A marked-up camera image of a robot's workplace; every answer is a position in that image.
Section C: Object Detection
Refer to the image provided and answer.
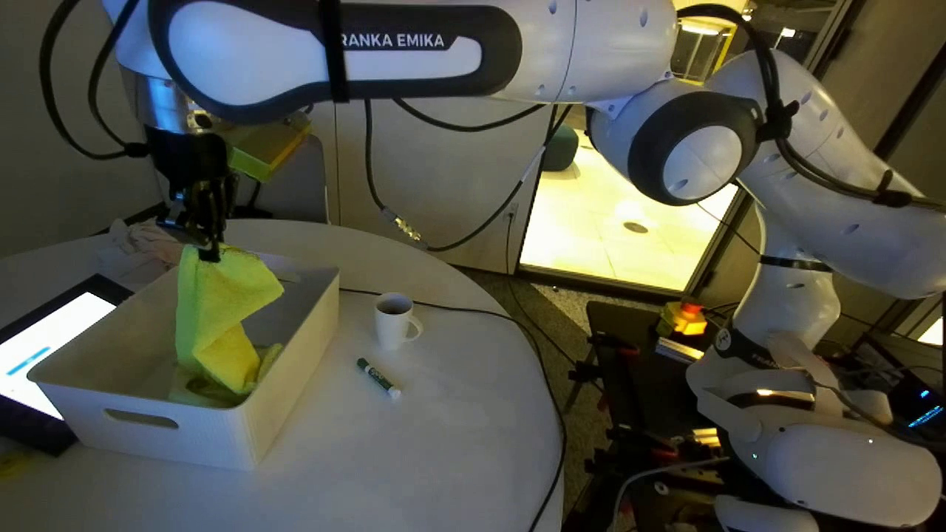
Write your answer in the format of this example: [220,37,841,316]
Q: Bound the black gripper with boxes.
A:
[146,128,236,266]

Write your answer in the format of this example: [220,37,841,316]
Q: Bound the yellow-green microfiber towel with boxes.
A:
[171,244,290,399]

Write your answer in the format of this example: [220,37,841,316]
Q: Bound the black marker with white cap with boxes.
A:
[353,356,408,406]

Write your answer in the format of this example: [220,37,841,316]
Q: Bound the white plastic box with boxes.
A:
[28,245,343,474]

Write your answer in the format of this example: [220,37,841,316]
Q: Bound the pink crumpled cloth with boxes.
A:
[103,214,189,269]

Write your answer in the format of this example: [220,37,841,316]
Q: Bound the grey chair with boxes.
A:
[230,130,331,226]

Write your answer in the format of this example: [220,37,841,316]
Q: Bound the tablet device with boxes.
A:
[0,272,137,458]

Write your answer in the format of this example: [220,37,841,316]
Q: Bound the white mug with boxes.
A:
[374,294,425,352]

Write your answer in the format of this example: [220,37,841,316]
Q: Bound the black equipment cart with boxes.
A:
[566,298,764,532]

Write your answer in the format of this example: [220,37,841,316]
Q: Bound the black robot wrist cable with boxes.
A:
[35,0,921,254]

